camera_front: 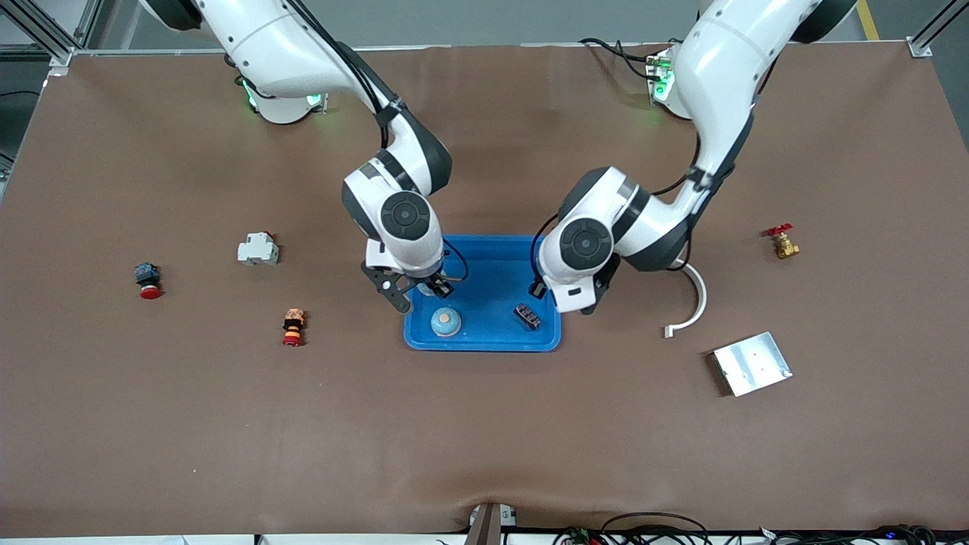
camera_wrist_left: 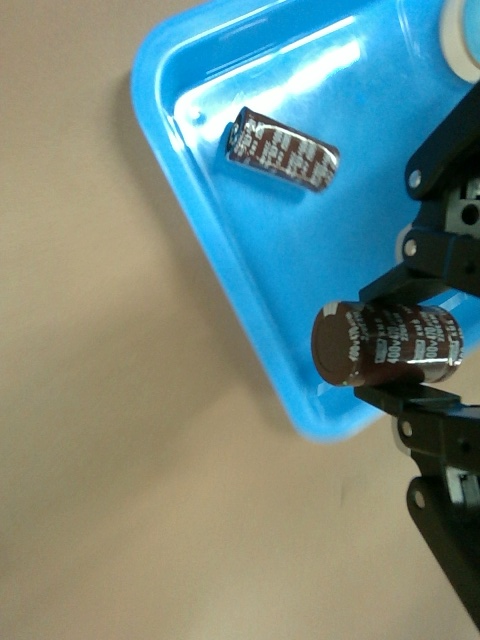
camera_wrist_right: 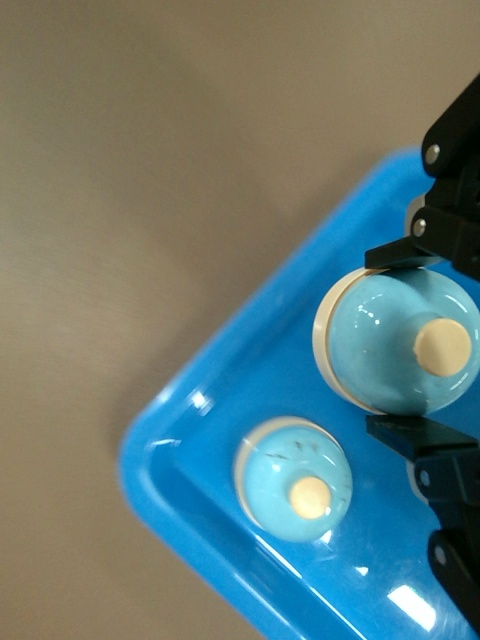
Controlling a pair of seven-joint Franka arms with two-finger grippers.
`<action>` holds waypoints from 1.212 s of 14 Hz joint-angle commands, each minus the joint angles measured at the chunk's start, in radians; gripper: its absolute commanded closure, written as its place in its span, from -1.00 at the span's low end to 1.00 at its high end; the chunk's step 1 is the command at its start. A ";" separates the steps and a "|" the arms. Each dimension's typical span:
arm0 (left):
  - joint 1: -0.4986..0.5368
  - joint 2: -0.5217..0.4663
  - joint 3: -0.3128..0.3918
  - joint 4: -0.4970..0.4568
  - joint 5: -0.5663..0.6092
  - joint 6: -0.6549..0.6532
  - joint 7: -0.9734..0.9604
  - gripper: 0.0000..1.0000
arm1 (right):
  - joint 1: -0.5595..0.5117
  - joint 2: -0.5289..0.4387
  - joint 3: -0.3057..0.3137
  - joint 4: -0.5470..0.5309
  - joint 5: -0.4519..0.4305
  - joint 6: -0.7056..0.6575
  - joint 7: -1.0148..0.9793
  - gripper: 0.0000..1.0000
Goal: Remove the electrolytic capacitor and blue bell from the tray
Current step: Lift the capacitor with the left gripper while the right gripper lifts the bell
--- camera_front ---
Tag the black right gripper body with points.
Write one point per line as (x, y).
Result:
(434, 285)

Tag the black terminal block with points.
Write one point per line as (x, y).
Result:
(528, 316)

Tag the light blue call bell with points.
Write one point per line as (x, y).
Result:
(445, 322)

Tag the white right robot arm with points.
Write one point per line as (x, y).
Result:
(265, 45)

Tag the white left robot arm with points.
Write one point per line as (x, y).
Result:
(711, 68)

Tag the blue plastic tray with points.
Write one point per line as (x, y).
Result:
(484, 318)

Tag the orange red emergency button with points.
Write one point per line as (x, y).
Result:
(293, 325)

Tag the white circuit breaker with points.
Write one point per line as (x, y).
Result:
(257, 250)

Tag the silver metal plate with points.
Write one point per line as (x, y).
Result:
(753, 363)

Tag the black red push button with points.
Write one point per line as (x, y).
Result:
(148, 277)

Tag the white curved plastic bracket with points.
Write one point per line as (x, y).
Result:
(702, 303)

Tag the metal clamp bracket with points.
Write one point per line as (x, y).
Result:
(484, 526)

